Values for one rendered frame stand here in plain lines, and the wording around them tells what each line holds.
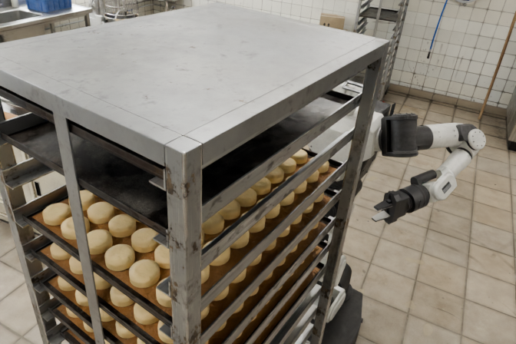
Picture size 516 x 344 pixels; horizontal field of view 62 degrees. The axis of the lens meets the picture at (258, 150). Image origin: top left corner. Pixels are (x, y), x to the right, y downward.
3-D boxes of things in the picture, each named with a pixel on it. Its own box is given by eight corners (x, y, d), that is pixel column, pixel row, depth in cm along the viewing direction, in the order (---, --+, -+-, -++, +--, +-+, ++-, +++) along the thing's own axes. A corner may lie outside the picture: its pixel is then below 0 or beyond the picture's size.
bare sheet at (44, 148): (221, 61, 118) (221, 56, 117) (355, 102, 99) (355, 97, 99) (2, 139, 74) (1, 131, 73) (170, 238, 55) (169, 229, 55)
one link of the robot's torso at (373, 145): (320, 149, 197) (332, 75, 180) (391, 175, 182) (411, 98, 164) (286, 176, 176) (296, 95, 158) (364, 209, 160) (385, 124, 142)
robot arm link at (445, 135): (455, 125, 170) (410, 128, 162) (482, 117, 158) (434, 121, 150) (461, 153, 168) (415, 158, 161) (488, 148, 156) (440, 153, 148)
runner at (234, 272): (340, 161, 111) (342, 152, 110) (350, 165, 110) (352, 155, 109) (160, 329, 65) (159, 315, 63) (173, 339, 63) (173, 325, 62)
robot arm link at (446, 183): (421, 202, 155) (443, 180, 160) (441, 204, 147) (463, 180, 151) (413, 188, 153) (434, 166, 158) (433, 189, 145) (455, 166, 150)
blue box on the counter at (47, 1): (46, 12, 458) (44, -1, 451) (25, 8, 468) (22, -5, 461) (74, 7, 491) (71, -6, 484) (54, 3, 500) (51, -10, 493)
